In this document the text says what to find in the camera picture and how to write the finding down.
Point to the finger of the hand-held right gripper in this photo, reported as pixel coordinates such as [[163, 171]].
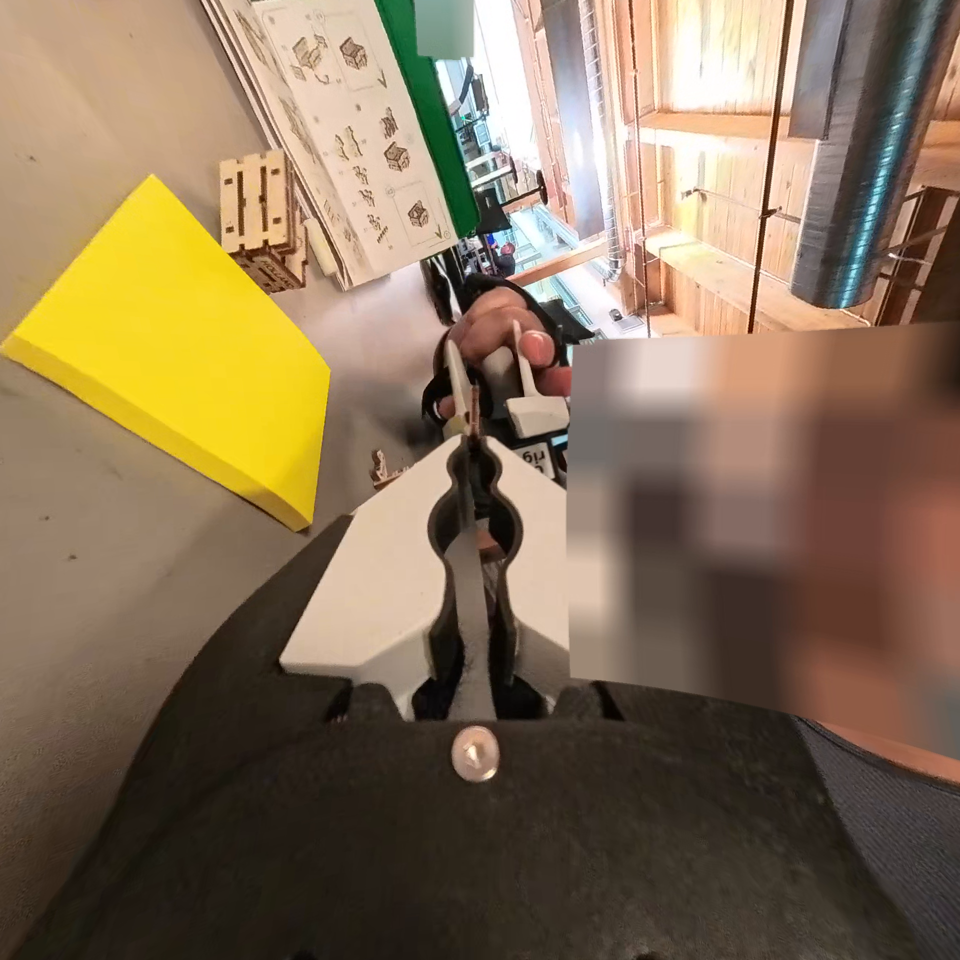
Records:
[[536, 416], [459, 375]]

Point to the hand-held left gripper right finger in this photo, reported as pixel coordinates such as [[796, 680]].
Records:
[[540, 570]]

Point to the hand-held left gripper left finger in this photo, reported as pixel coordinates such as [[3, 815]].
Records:
[[375, 585]]

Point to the thin wooden model part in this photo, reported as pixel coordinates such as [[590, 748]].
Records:
[[475, 420]]

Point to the person's right hand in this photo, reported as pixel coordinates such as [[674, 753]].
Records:
[[495, 319]]

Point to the small pale wooden piece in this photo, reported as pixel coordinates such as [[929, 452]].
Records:
[[386, 471]]

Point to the instruction booklet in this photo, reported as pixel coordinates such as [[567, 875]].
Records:
[[352, 135]]

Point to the green plastic bin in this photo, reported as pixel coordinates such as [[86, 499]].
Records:
[[427, 112]]

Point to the small wooden crate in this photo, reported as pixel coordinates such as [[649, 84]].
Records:
[[255, 202]]

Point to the yellow foam pad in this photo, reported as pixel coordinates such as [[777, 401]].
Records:
[[165, 337]]

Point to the person's torso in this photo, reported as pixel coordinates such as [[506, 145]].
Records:
[[900, 840]]

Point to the spiral metal duct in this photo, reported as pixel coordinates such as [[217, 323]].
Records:
[[862, 187]]

